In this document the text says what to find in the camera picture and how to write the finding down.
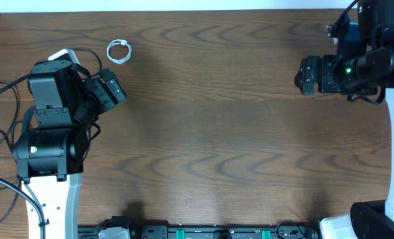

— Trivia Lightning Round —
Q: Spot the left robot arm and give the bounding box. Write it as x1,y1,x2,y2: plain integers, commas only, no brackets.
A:
13,60,127,238

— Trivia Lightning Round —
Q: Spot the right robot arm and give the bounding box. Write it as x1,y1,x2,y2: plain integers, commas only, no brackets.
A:
294,0,394,238

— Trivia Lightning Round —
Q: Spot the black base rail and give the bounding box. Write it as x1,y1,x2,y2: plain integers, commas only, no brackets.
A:
78,216,322,239

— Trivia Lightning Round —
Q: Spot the white usb cable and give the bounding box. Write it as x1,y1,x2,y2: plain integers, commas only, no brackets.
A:
106,39,133,65

